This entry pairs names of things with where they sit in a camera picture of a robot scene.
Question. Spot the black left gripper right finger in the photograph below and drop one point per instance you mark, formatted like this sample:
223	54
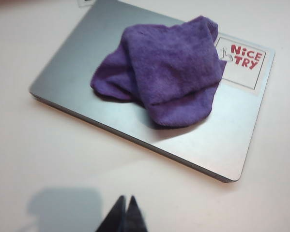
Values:
136	215

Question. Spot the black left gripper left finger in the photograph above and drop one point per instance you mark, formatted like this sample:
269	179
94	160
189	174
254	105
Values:
114	216

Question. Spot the purple microfiber rag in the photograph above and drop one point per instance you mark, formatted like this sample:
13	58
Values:
164	75

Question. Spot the silver closed laptop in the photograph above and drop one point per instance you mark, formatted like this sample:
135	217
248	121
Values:
207	125

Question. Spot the white nice try sticker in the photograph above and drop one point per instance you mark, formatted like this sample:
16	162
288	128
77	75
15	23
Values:
244	64

